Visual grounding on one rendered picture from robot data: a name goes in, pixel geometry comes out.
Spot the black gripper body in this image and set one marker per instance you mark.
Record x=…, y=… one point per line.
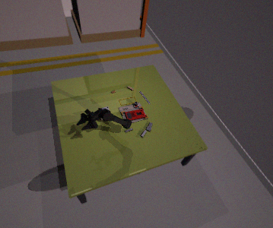
x=93, y=120

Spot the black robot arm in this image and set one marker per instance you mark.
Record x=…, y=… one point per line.
x=106, y=115

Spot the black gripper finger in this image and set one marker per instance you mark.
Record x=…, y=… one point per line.
x=87, y=126
x=82, y=121

